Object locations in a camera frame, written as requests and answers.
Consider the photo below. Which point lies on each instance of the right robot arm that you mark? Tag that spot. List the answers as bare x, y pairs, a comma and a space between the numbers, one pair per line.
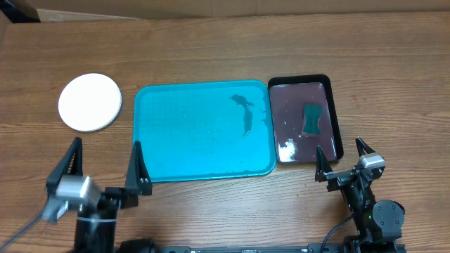
378, 223

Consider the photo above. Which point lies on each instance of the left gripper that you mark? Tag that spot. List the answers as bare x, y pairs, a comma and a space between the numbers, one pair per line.
134, 181

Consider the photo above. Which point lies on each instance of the green sponge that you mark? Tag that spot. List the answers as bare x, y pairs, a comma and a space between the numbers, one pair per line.
311, 118

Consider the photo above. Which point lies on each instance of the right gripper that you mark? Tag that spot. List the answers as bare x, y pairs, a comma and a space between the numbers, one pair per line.
338, 178

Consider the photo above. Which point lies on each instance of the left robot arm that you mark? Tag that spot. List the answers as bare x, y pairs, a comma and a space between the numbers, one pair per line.
96, 232

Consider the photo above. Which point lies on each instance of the teal plastic serving tray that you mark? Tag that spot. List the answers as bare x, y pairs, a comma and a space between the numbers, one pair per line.
204, 131

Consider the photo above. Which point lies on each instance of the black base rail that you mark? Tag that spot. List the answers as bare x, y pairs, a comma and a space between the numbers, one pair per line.
311, 248

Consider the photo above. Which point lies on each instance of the dark object top left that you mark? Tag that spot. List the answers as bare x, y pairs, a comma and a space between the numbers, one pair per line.
19, 11

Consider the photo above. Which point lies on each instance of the black water tray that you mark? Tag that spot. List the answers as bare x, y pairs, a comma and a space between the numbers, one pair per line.
287, 98

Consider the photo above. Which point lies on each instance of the white plate with stain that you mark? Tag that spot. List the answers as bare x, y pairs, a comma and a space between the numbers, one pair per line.
90, 102

